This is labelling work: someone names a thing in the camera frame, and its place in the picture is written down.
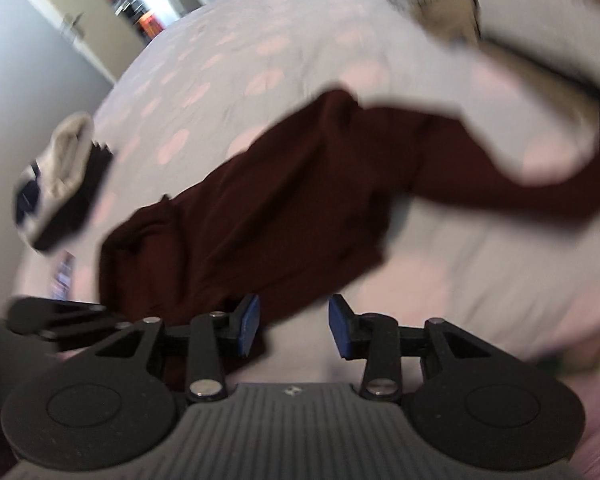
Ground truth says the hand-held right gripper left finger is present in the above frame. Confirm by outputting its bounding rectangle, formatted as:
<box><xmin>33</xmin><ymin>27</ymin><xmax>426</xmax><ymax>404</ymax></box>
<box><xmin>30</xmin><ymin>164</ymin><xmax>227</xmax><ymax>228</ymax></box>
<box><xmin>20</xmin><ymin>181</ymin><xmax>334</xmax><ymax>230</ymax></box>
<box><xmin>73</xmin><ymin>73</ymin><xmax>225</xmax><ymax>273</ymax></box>
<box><xmin>96</xmin><ymin>294</ymin><xmax>262</xmax><ymax>405</ymax></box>

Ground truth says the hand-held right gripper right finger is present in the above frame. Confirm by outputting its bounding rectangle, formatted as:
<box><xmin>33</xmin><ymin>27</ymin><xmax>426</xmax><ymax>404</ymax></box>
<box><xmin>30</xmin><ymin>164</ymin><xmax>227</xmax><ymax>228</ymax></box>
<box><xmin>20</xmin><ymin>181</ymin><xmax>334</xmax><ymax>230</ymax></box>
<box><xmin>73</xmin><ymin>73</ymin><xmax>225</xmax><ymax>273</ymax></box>
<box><xmin>327</xmin><ymin>294</ymin><xmax>486</xmax><ymax>405</ymax></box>

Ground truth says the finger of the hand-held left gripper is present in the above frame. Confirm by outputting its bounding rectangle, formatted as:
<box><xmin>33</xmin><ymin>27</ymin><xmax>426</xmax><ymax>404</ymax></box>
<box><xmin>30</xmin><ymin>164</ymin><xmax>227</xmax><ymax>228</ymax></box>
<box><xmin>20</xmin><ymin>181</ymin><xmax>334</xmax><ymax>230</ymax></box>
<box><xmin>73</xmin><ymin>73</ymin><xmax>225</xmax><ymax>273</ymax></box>
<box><xmin>37</xmin><ymin>315</ymin><xmax>125</xmax><ymax>343</ymax></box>
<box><xmin>6</xmin><ymin>297</ymin><xmax>108</xmax><ymax>333</ymax></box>

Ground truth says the maroon sweater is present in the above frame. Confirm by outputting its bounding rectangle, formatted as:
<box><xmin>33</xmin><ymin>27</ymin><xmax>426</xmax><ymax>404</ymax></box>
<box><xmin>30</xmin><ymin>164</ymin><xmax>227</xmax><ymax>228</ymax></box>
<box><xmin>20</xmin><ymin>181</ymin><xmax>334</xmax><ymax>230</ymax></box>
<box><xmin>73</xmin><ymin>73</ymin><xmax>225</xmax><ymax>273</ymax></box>
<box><xmin>99</xmin><ymin>89</ymin><xmax>600</xmax><ymax>393</ymax></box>

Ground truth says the unfolded clothes pile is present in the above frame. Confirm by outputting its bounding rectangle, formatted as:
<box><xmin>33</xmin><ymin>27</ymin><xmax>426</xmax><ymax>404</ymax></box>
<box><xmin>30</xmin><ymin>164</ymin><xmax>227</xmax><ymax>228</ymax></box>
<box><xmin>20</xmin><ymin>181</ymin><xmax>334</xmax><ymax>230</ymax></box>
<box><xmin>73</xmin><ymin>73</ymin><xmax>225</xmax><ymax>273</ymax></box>
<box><xmin>472</xmin><ymin>0</ymin><xmax>600</xmax><ymax>111</ymax></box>

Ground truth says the smartphone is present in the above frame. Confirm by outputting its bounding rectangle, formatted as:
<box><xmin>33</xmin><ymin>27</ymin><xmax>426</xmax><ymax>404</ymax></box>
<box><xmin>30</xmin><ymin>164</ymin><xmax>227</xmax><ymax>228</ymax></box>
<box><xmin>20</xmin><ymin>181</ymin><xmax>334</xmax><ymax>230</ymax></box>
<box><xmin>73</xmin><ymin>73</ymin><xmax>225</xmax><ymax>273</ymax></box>
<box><xmin>51</xmin><ymin>251</ymin><xmax>77</xmax><ymax>302</ymax></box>

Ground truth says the navy folded garment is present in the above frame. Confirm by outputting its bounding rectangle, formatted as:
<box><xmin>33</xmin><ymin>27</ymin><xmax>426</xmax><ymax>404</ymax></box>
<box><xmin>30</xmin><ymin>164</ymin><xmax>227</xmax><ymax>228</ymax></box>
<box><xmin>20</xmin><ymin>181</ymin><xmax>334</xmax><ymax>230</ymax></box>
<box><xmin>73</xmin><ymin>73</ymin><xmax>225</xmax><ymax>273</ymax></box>
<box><xmin>14</xmin><ymin>177</ymin><xmax>42</xmax><ymax>223</ymax></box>

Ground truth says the white folded garment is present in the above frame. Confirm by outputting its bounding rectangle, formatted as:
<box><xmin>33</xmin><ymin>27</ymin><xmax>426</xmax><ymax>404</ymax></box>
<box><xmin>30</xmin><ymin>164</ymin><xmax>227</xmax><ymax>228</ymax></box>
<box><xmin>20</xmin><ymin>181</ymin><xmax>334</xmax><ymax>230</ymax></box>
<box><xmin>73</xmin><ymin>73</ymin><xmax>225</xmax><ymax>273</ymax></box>
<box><xmin>15</xmin><ymin>112</ymin><xmax>97</xmax><ymax>251</ymax></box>

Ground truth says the polka dot bed blanket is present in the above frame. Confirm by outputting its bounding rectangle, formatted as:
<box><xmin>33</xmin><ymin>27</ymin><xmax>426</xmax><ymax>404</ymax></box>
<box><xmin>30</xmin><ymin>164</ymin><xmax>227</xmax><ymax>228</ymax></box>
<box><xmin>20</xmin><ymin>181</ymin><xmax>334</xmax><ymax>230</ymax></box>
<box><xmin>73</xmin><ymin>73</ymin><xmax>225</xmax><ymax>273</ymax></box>
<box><xmin>10</xmin><ymin>0</ymin><xmax>600</xmax><ymax>411</ymax></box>

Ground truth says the orange box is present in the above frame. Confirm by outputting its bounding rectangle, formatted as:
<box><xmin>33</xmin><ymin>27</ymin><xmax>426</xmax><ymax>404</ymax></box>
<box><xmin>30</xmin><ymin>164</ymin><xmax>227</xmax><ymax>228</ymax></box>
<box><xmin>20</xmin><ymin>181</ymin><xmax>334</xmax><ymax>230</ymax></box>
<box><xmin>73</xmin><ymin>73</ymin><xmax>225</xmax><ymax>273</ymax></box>
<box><xmin>136</xmin><ymin>11</ymin><xmax>162</xmax><ymax>37</ymax></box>

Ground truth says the beige room door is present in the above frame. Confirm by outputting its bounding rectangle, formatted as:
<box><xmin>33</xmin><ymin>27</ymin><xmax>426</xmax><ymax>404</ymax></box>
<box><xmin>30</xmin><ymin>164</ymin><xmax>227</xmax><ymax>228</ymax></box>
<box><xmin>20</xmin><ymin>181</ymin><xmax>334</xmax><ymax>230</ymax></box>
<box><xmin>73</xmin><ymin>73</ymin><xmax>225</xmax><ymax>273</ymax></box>
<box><xmin>0</xmin><ymin>0</ymin><xmax>148</xmax><ymax>85</ymax></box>

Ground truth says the beige striped garment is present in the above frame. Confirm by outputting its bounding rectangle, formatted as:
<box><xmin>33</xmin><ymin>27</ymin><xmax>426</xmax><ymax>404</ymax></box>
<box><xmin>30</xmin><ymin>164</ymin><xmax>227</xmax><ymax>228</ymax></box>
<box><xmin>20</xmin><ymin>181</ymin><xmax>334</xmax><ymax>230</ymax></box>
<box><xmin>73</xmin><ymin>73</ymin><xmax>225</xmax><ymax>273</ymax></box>
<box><xmin>414</xmin><ymin>0</ymin><xmax>481</xmax><ymax>45</ymax></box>

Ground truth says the metal door handle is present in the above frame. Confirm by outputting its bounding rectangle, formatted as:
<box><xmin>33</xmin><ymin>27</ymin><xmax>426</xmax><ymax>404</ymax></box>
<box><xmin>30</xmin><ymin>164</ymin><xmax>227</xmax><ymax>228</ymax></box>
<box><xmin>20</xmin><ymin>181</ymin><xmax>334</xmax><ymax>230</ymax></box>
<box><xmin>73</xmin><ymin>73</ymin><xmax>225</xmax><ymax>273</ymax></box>
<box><xmin>61</xmin><ymin>11</ymin><xmax>87</xmax><ymax>39</ymax></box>

